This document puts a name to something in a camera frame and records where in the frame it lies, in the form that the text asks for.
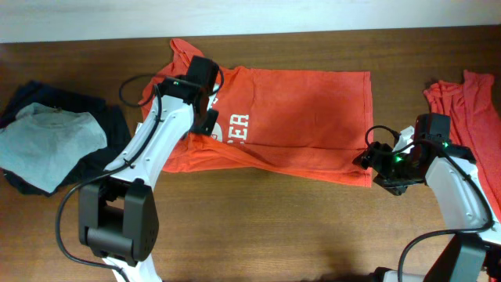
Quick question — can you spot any orange soccer t-shirt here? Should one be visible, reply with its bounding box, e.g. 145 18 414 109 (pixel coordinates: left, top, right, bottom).
139 38 373 188

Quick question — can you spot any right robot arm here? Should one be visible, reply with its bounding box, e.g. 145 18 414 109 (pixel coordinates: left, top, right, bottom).
353 113 500 282

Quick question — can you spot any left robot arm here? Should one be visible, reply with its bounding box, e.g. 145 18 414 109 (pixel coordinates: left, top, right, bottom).
78 56 223 281

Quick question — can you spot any red ribbed garment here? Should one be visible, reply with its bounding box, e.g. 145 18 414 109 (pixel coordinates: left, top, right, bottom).
424 70 500 217

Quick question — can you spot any grey folded t-shirt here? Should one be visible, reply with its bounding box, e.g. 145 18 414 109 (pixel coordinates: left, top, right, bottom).
1 103 107 193

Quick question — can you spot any dark navy folded garment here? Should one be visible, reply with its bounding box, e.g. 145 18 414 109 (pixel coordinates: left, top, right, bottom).
1 81 131 187

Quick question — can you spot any right black cable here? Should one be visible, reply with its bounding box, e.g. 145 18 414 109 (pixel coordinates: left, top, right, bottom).
364 124 496 282

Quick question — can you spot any black cable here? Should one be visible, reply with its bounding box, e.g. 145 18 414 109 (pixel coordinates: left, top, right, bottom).
364 124 496 282
54 66 225 282

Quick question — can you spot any left black cable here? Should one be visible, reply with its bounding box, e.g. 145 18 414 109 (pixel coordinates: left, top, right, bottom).
54 66 225 282

